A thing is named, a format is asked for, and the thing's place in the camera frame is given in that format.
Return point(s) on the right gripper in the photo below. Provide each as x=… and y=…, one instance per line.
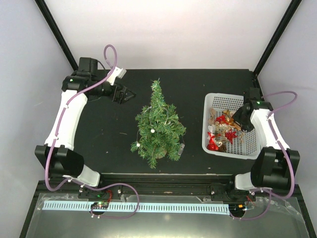
x=247, y=128

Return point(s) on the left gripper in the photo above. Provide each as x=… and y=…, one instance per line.
x=120, y=99

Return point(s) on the white plastic basket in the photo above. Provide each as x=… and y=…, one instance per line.
x=246, y=145

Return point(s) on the small green christmas tree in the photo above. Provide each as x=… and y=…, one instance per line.
x=160, y=131

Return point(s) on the clear battery box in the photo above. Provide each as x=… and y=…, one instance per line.
x=181, y=149

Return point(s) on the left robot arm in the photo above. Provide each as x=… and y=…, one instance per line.
x=57, y=154

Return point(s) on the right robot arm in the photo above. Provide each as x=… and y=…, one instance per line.
x=275, y=167

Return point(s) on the red star ornament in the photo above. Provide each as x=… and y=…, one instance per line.
x=230, y=136

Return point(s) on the brown pine cone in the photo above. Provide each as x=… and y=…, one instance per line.
x=222, y=148

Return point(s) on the red ribbon bow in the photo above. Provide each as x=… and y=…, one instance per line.
x=211, y=138

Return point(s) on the red gift box ornament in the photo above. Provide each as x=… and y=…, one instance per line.
x=212, y=147

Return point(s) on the small circuit board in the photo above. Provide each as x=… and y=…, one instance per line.
x=99, y=205

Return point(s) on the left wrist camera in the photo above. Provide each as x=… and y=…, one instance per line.
x=118, y=73

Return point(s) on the white slotted cable duct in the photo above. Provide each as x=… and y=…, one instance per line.
x=130, y=207

